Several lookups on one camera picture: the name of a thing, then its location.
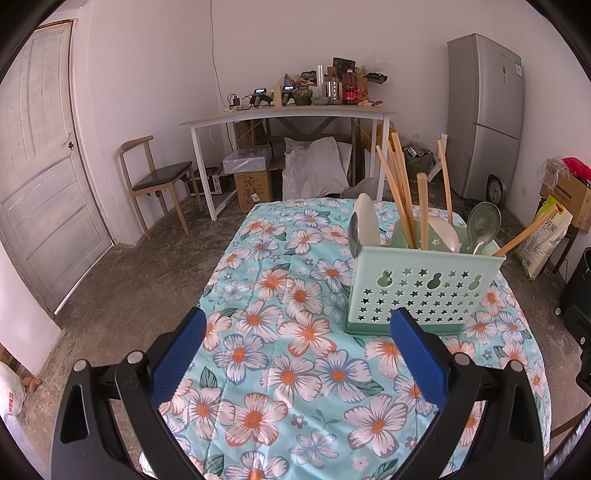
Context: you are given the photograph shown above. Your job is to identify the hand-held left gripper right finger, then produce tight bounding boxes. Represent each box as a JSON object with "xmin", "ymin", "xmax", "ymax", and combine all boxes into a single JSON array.
[{"xmin": 389, "ymin": 307, "xmax": 546, "ymax": 480}]

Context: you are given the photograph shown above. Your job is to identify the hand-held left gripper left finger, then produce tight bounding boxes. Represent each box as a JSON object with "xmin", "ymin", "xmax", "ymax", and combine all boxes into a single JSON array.
[{"xmin": 50, "ymin": 306, "xmax": 208, "ymax": 480}]

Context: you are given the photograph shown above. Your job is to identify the green plastic utensil holder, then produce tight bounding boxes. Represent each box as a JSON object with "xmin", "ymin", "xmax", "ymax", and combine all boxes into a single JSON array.
[{"xmin": 343, "ymin": 217, "xmax": 507, "ymax": 337}]

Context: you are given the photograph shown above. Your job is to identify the white ceramic spoon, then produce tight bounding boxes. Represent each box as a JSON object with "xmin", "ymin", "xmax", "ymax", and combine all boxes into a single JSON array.
[
  {"xmin": 426, "ymin": 216, "xmax": 461, "ymax": 254},
  {"xmin": 353, "ymin": 192, "xmax": 380, "ymax": 247}
]

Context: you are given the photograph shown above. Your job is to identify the metal spoon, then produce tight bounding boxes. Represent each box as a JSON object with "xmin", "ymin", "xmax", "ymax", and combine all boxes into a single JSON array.
[
  {"xmin": 465, "ymin": 202, "xmax": 502, "ymax": 256},
  {"xmin": 348, "ymin": 211, "xmax": 362, "ymax": 260}
]

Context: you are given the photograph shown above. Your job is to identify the black bin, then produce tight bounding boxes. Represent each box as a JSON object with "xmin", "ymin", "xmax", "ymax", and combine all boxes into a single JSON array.
[{"xmin": 558, "ymin": 247, "xmax": 591, "ymax": 344}]

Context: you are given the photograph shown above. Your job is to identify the floral blue blanket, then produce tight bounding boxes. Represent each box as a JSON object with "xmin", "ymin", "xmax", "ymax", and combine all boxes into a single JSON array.
[{"xmin": 139, "ymin": 198, "xmax": 552, "ymax": 480}]

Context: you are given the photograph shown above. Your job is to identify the dark side table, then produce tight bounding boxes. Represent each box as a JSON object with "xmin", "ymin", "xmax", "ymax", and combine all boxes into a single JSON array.
[{"xmin": 549, "ymin": 222, "xmax": 580, "ymax": 275}]

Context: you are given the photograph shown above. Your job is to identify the yellow and white rice bag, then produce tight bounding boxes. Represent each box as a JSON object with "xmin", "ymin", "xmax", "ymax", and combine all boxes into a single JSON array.
[{"xmin": 514, "ymin": 195, "xmax": 574, "ymax": 281}]

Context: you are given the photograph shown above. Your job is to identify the large cardboard box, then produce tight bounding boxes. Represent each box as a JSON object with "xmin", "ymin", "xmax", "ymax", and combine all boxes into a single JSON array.
[{"xmin": 539, "ymin": 172, "xmax": 591, "ymax": 232}]

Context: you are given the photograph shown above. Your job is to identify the white printed sack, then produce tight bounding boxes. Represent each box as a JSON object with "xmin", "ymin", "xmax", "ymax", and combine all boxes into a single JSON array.
[{"xmin": 0, "ymin": 362, "xmax": 27, "ymax": 418}]

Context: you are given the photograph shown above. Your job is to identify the small toaster oven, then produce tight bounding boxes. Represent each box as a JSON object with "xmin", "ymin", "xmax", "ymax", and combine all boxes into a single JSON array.
[{"xmin": 191, "ymin": 167, "xmax": 232, "ymax": 197}]

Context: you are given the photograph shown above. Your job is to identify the rice cooker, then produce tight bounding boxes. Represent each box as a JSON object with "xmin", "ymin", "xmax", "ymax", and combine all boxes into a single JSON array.
[{"xmin": 486, "ymin": 174, "xmax": 509, "ymax": 209}]

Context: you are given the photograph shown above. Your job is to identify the wooden chair with black seat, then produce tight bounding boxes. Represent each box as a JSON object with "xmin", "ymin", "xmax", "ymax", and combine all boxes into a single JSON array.
[{"xmin": 119, "ymin": 135, "xmax": 204, "ymax": 238}]

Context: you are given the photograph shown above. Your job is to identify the green bag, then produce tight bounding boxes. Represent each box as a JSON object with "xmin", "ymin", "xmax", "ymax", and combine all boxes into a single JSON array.
[{"xmin": 401, "ymin": 142, "xmax": 435, "ymax": 172}]

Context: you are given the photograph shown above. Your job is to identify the white board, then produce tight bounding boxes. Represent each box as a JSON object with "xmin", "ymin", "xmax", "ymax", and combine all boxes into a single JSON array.
[{"xmin": 428, "ymin": 134, "xmax": 450, "ymax": 182}]

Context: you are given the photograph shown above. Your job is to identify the clear plastic bag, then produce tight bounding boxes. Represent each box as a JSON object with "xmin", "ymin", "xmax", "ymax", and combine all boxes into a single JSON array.
[{"xmin": 537, "ymin": 158, "xmax": 564, "ymax": 186}]

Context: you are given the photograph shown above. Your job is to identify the red plastic bag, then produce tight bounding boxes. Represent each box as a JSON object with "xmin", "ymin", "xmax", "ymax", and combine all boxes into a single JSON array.
[{"xmin": 561, "ymin": 157, "xmax": 591, "ymax": 182}]

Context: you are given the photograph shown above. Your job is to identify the flat white box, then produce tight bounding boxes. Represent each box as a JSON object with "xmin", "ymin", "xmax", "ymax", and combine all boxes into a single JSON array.
[{"xmin": 222, "ymin": 147, "xmax": 272, "ymax": 174}]

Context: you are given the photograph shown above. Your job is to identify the grey wooden door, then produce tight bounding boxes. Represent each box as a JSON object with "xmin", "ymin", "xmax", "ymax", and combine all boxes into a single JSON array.
[{"xmin": 0, "ymin": 21, "xmax": 115, "ymax": 319}]

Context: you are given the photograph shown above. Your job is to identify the white sacks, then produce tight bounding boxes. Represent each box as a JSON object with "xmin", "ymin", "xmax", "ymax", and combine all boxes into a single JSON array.
[{"xmin": 281, "ymin": 136, "xmax": 354, "ymax": 199}]

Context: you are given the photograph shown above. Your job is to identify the silver refrigerator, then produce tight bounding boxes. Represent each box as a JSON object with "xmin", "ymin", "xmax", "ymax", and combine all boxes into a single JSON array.
[{"xmin": 445, "ymin": 33, "xmax": 526, "ymax": 204}]

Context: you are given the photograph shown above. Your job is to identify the white desk with wooden top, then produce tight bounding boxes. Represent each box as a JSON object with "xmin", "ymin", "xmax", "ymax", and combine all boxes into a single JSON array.
[{"xmin": 180, "ymin": 104, "xmax": 399, "ymax": 221}]

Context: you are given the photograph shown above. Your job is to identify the red-label drink bottle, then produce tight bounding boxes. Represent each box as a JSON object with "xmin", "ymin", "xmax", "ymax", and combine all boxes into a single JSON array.
[{"xmin": 342, "ymin": 67, "xmax": 360, "ymax": 106}]

